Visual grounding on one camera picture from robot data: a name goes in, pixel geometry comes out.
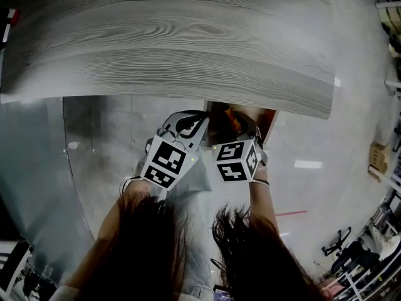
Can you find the dark phone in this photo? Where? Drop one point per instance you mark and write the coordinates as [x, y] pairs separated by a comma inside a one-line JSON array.
[[223, 294]]

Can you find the black swivel office chair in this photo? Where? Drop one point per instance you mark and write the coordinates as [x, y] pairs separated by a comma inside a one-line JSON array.
[[336, 241]]

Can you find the person's right forearm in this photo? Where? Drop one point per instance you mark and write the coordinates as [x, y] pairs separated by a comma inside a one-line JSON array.
[[261, 201]]

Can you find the red floor tape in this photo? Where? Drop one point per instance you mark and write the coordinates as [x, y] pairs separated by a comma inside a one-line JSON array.
[[291, 212]]

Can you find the grey wooden desk with shelves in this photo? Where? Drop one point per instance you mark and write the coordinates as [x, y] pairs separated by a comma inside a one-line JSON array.
[[156, 58]]

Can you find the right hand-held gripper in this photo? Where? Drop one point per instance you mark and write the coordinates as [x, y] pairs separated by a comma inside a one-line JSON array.
[[238, 161]]

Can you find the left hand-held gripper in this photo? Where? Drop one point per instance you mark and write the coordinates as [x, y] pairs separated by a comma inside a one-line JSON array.
[[166, 163]]

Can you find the person's light trousers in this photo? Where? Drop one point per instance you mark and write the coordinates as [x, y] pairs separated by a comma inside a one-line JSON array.
[[192, 183]]

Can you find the wooden desk drawer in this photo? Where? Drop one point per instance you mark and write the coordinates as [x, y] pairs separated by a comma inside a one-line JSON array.
[[217, 127]]

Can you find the open cardboard box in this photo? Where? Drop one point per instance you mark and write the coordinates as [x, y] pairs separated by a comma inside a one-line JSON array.
[[379, 161]]

